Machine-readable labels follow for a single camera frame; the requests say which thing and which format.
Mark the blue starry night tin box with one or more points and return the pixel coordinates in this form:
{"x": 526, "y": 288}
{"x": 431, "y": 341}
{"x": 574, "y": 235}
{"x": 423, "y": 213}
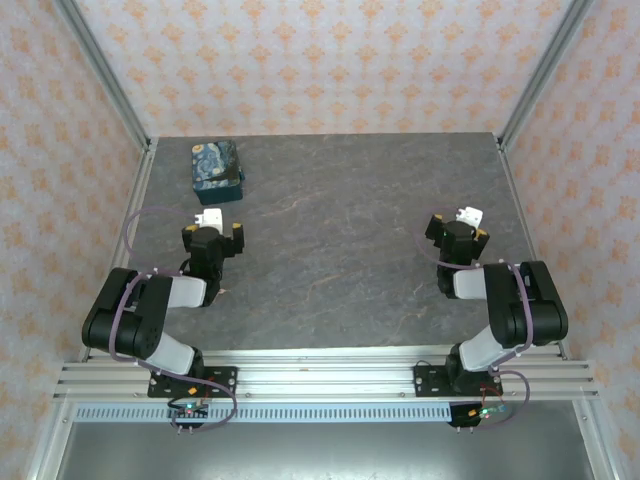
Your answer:
{"x": 216, "y": 170}

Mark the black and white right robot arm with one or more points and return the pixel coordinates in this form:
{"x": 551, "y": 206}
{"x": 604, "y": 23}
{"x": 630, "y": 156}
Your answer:
{"x": 505, "y": 300}

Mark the black controller board with LEDs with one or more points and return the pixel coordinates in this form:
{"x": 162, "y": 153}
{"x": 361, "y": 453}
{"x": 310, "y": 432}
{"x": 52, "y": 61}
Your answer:
{"x": 480, "y": 415}
{"x": 190, "y": 412}

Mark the grey metal panel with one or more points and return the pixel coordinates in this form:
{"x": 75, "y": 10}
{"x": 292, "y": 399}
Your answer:
{"x": 325, "y": 455}

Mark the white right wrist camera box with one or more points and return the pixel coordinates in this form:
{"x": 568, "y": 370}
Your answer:
{"x": 472, "y": 216}

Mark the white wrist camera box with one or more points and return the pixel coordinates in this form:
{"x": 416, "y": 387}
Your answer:
{"x": 472, "y": 216}
{"x": 212, "y": 217}

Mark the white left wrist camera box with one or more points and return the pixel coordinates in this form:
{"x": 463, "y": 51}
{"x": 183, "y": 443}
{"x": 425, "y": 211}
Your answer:
{"x": 212, "y": 217}

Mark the aluminium table side rail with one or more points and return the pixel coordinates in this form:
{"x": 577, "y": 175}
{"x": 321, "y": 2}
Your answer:
{"x": 521, "y": 200}
{"x": 140, "y": 190}

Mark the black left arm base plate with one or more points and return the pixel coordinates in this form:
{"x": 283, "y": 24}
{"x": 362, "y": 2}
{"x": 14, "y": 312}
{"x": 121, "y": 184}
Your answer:
{"x": 222, "y": 380}

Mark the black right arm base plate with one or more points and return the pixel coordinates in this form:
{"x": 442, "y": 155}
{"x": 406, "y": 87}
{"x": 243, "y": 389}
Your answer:
{"x": 430, "y": 380}

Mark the aluminium mounting rail beam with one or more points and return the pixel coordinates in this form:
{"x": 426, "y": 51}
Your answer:
{"x": 325, "y": 377}

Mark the aluminium frame corner post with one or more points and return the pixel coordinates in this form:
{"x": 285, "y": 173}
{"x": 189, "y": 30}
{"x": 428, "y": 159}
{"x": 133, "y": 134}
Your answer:
{"x": 542, "y": 75}
{"x": 106, "y": 75}

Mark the aluminium frame leg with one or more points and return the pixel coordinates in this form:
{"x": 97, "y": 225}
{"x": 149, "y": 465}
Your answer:
{"x": 595, "y": 450}
{"x": 48, "y": 450}

